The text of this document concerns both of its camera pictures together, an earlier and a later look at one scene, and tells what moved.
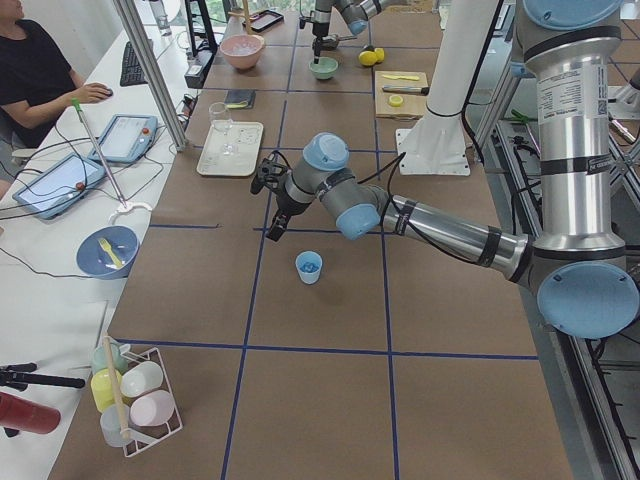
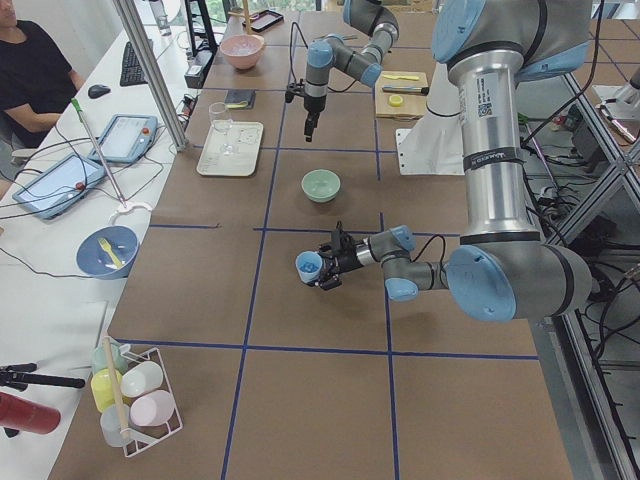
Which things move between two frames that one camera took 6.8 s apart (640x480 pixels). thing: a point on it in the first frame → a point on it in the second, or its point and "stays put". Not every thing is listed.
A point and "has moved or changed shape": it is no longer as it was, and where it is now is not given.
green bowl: [325, 69] has moved or changed shape
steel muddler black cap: [410, 90] stays put
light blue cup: [309, 265] stays put
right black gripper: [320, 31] → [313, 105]
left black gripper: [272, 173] → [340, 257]
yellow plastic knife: [414, 78] stays put
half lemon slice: [396, 100] stays put
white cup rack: [134, 392] stays put
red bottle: [27, 416] stays put
